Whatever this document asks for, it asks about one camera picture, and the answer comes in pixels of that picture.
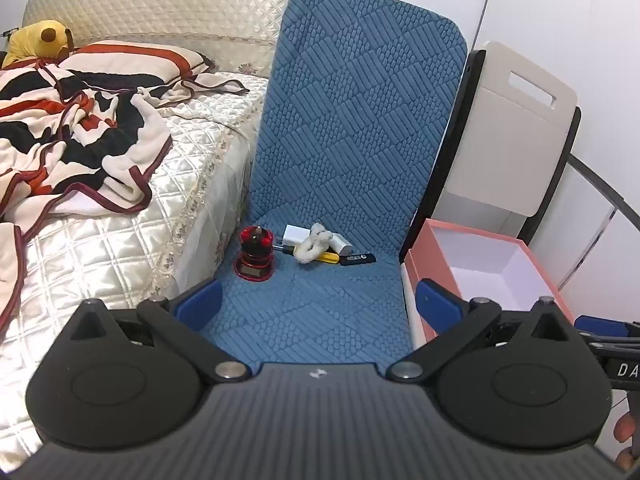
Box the yellow plush toy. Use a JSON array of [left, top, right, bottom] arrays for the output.
[[2, 20, 75, 68]]

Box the cream quilted headboard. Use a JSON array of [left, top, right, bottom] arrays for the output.
[[21, 0, 311, 78]]

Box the white charger cube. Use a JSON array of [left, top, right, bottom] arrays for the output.
[[324, 232, 354, 257]]

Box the cream quilted bed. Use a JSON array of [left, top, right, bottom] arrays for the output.
[[0, 72, 271, 456]]

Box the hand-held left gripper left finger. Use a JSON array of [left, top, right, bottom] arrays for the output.
[[70, 279, 251, 383]]

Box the pink cardboard box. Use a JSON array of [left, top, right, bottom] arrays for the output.
[[402, 218, 576, 353]]

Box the red black white blanket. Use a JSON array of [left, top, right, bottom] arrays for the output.
[[0, 57, 251, 331]]

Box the yellow screwdriver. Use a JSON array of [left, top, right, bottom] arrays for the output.
[[272, 244, 343, 264]]

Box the red and black figurine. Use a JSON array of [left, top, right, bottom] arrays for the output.
[[236, 226, 276, 282]]

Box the red striped pillow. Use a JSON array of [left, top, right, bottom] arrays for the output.
[[59, 40, 218, 96]]

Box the round black-framed panel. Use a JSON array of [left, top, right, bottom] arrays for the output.
[[525, 152, 640, 321]]

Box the beige folding table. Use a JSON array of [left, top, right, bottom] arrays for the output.
[[410, 41, 583, 256]]

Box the blue quilted mat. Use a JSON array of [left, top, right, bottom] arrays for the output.
[[197, 0, 468, 378]]

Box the white charger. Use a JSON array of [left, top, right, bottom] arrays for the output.
[[282, 224, 307, 251]]

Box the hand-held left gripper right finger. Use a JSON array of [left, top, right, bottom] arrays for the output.
[[387, 279, 581, 383]]

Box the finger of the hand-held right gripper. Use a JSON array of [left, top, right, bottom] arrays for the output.
[[574, 315, 640, 346]]

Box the person's right hand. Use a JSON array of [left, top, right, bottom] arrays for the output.
[[614, 409, 640, 472]]

